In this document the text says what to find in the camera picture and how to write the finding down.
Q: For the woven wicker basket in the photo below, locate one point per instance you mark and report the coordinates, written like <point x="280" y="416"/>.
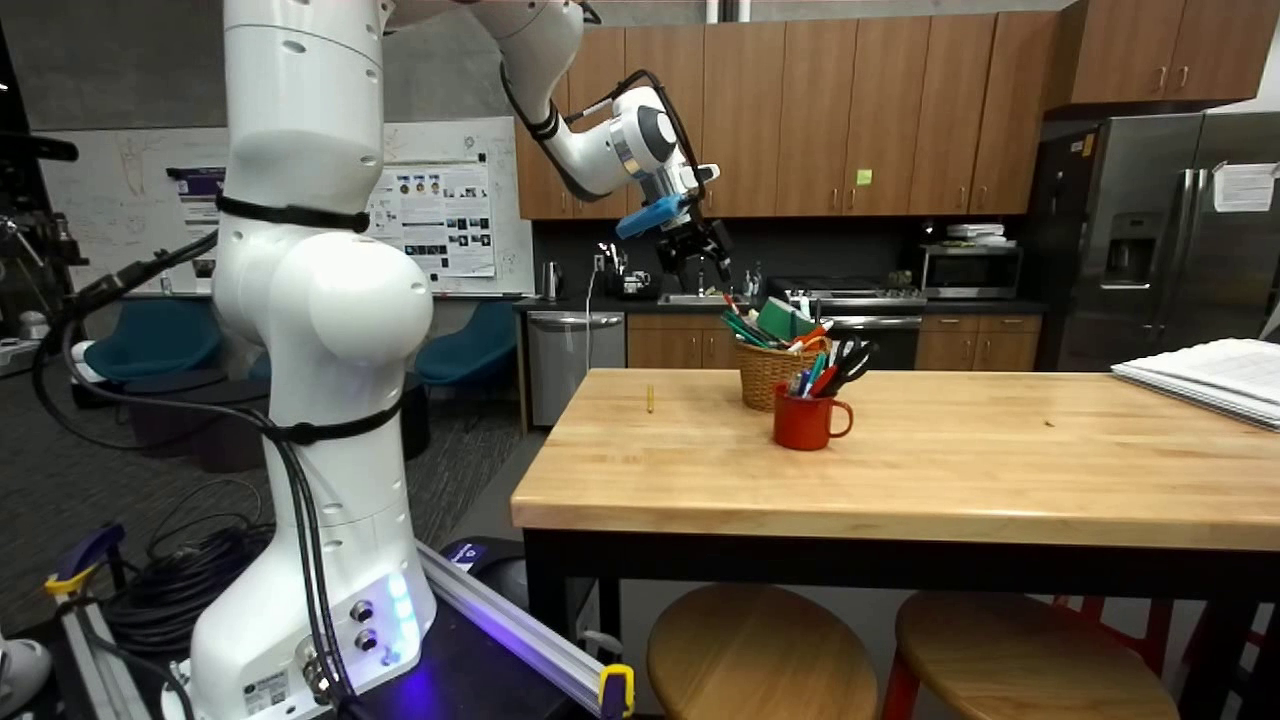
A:
<point x="772" y="377"/>

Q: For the blue lounge chair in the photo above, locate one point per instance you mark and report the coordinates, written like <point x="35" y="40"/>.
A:
<point x="152" y="346"/>
<point x="466" y="348"/>

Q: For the white paper on refrigerator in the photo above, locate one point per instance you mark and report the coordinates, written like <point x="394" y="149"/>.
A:
<point x="1242" y="186"/>

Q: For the stainless steel trash can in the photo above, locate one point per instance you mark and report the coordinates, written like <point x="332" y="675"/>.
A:
<point x="573" y="365"/>

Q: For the white wall board with posters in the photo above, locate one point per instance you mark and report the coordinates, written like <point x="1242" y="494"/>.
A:
<point x="442" y="221"/>

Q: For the yellow clamp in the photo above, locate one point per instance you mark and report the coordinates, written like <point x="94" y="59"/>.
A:
<point x="82" y="573"/>
<point x="616" y="684"/>

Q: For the stainless steel oven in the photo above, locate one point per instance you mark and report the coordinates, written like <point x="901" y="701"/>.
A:
<point x="868" y="342"/>

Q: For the stainless steel microwave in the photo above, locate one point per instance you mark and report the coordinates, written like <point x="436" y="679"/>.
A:
<point x="968" y="271"/>

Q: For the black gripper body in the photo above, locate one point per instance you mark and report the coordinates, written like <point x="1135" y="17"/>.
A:
<point x="693" y="247"/>

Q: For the green sticky note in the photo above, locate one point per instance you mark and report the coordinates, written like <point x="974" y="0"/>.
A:
<point x="867" y="179"/>

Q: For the stainless steel refrigerator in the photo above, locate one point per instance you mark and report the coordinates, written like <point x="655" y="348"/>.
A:
<point x="1163" y="267"/>

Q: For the blue wrist camera box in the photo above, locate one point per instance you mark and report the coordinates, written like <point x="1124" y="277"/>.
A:
<point x="655" y="218"/>

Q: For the long wooden wall cabinets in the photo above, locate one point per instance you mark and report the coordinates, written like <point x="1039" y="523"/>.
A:
<point x="827" y="123"/>

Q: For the red mug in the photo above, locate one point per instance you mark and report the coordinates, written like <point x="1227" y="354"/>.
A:
<point x="801" y="422"/>

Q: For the orange pencil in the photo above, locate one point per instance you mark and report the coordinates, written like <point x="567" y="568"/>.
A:
<point x="810" y="342"/>

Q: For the round wooden stool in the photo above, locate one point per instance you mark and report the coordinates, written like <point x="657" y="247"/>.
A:
<point x="1025" y="662"/>
<point x="761" y="662"/>

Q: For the wooden cabinet above refrigerator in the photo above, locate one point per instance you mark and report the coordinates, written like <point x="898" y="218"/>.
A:
<point x="1164" y="52"/>

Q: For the narrow wooden base cabinet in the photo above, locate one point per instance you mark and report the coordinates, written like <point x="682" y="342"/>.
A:
<point x="982" y="342"/>

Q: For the white paper stack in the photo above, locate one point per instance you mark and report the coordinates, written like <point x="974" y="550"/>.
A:
<point x="1206" y="373"/>

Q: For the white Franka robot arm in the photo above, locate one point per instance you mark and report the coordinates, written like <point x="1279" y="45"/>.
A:
<point x="322" y="306"/>

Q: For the aluminium rail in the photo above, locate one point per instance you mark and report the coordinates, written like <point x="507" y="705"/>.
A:
<point x="520" y="625"/>

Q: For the wooden table with black legs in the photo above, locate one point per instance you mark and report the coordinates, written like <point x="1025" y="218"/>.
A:
<point x="801" y="523"/>

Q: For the black tripod stand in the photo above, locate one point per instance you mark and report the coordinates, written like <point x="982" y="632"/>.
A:
<point x="24" y="224"/>

